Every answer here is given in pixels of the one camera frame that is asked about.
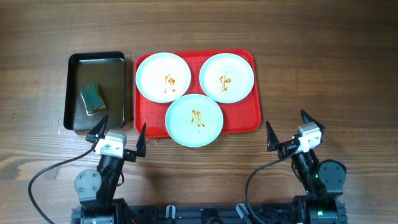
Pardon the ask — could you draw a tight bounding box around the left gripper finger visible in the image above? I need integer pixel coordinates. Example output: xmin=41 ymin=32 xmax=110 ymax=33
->
xmin=86 ymin=114 xmax=108 ymax=142
xmin=136 ymin=124 xmax=146 ymax=157

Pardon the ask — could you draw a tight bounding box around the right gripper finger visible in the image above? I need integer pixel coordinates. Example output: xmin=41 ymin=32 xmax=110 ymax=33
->
xmin=266 ymin=121 xmax=280 ymax=152
xmin=300 ymin=109 xmax=325 ymax=130

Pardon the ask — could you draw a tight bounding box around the green yellow sponge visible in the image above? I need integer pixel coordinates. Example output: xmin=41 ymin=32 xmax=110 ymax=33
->
xmin=80 ymin=83 xmax=106 ymax=115

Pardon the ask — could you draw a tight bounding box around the light blue plate front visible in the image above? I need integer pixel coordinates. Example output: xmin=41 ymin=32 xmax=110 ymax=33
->
xmin=165 ymin=94 xmax=224 ymax=147

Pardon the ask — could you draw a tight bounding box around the light blue plate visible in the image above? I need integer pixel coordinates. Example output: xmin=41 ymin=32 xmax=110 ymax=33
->
xmin=165 ymin=94 xmax=224 ymax=147
xmin=136 ymin=52 xmax=192 ymax=103
xmin=199 ymin=53 xmax=254 ymax=103

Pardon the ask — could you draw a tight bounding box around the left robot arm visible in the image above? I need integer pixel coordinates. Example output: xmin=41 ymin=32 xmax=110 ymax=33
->
xmin=71 ymin=115 xmax=146 ymax=224

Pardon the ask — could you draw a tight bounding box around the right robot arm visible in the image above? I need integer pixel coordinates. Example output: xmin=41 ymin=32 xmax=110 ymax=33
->
xmin=262 ymin=110 xmax=348 ymax=224

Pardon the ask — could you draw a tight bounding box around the red plastic tray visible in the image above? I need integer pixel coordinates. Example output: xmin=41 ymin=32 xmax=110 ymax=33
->
xmin=134 ymin=49 xmax=262 ymax=138

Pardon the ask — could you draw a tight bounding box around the black rectangular water tray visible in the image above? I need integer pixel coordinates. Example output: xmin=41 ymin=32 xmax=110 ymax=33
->
xmin=63 ymin=51 xmax=126 ymax=131

